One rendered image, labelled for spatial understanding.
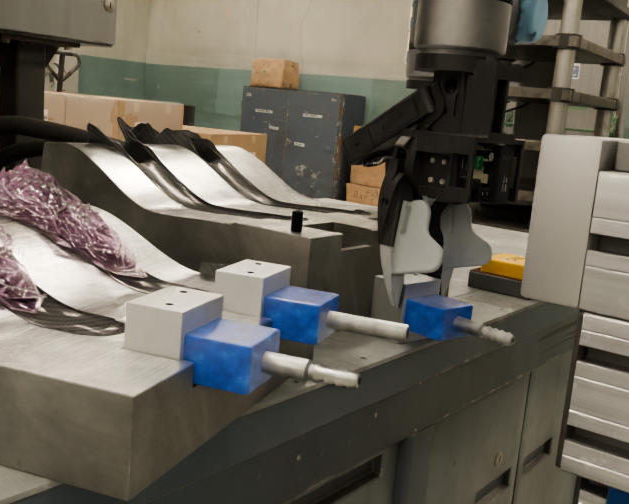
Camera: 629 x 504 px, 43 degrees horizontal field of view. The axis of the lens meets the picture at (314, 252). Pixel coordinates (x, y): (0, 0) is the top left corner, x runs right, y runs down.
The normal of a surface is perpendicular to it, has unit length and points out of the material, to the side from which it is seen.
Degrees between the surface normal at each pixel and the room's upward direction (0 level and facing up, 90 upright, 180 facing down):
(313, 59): 90
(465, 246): 100
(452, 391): 90
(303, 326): 90
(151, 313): 90
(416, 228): 79
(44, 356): 0
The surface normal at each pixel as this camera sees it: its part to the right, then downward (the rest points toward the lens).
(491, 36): 0.51, 0.21
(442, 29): -0.51, 0.11
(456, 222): -0.68, 0.25
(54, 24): 0.79, 0.18
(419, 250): -0.69, -0.12
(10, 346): 0.09, -0.98
